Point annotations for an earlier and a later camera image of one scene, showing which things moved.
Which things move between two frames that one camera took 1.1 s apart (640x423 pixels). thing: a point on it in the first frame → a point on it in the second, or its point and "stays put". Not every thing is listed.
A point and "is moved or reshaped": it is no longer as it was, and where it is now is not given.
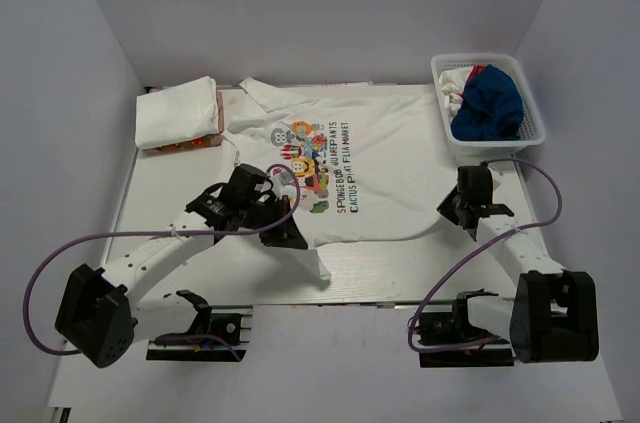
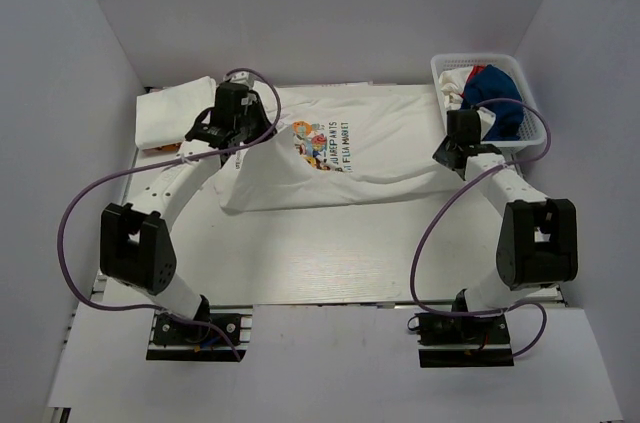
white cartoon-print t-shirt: (373, 160) is moved or reshaped
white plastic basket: (533, 132) stays put
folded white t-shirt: (184, 110) stays put
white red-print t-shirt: (453, 83) stays put
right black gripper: (445, 207) → (440, 154)
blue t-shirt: (491, 108) stays put
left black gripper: (288, 235) → (254, 105)
